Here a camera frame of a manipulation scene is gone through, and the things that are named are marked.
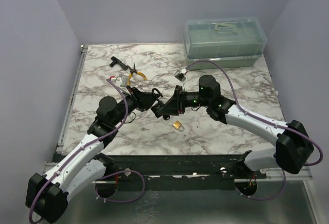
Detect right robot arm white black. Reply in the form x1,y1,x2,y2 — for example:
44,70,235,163
151,75,314,179

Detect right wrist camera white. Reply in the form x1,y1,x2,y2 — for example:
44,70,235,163
174,68,188,83

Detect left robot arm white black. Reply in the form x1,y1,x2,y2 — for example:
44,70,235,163
25,87,160,223

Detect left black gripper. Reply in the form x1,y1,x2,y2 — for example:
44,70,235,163
112,86,160,126

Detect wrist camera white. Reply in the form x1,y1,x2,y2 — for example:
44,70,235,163
174,68,188,83
109,74,129,88

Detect yellow handled pliers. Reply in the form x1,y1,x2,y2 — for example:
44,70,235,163
127,64,148,86

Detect small brass padlock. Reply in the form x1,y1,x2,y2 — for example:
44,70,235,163
172,121,185,132

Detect black T-shaped tool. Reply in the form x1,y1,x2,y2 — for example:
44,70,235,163
109,56,128,70

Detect clear lid grey toolbox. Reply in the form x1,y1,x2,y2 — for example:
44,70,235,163
183,17,267,70

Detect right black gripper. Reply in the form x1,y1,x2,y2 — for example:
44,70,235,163
159,86,210,117

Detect aluminium side rail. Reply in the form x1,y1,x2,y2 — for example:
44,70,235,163
55,45,88,154

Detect black padlock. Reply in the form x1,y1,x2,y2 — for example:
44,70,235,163
151,88,164,118

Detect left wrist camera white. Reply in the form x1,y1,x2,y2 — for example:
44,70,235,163
109,74,129,88

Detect black front mounting rail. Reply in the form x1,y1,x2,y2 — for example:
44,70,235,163
52,153,273,192

